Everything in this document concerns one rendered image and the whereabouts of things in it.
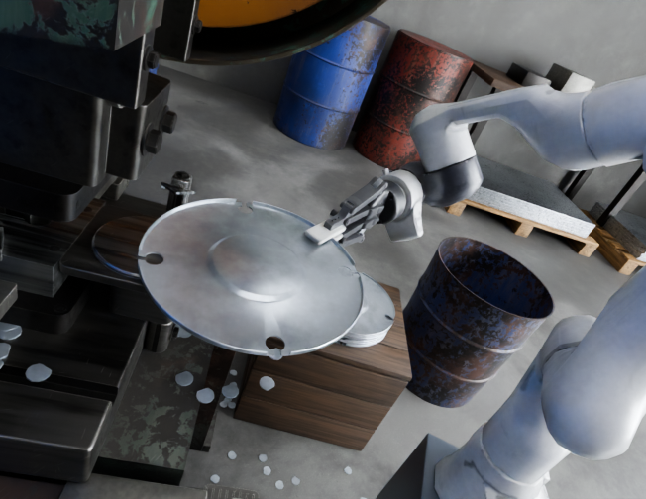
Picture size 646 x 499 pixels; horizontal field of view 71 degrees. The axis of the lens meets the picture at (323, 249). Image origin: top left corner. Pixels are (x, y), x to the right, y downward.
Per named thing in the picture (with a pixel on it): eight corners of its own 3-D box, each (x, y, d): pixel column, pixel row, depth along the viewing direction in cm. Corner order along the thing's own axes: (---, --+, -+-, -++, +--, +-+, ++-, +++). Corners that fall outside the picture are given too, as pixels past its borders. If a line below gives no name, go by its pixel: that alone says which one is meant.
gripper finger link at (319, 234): (345, 231, 70) (346, 227, 70) (318, 246, 65) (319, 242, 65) (330, 220, 71) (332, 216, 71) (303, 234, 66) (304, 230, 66)
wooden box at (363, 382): (359, 357, 166) (398, 288, 148) (362, 451, 135) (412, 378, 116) (255, 327, 161) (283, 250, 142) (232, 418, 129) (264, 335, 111)
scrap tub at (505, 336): (462, 339, 198) (523, 253, 173) (493, 423, 164) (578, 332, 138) (375, 317, 189) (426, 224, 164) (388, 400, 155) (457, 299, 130)
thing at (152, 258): (260, 314, 72) (284, 249, 65) (251, 385, 61) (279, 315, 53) (97, 275, 67) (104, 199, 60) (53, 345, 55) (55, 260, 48)
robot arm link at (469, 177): (459, 146, 78) (478, 200, 79) (484, 134, 87) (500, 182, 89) (375, 176, 90) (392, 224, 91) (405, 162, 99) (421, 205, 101)
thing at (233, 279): (130, 359, 42) (131, 353, 42) (142, 191, 63) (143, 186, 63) (393, 355, 54) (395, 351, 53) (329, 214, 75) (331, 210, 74)
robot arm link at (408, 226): (391, 160, 86) (377, 166, 82) (447, 194, 82) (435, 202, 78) (370, 213, 94) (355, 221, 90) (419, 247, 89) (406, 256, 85)
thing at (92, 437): (187, 240, 82) (193, 212, 79) (87, 484, 45) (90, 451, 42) (9, 192, 76) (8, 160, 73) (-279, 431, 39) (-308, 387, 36)
